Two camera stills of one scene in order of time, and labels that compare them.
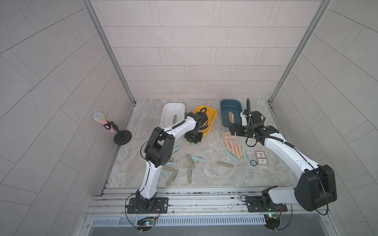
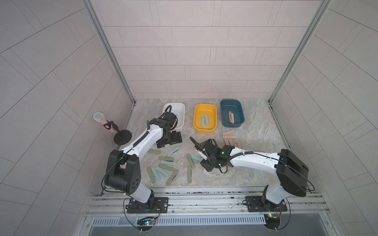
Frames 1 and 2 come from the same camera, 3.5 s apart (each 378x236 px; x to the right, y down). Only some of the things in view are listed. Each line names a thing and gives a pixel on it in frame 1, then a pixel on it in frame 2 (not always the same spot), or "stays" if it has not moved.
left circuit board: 146,222 stays
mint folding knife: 199,159 stays
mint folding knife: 176,149 stays
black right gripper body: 243,131 -> 207,162
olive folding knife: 191,162 stays
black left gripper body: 194,136 -> 172,138
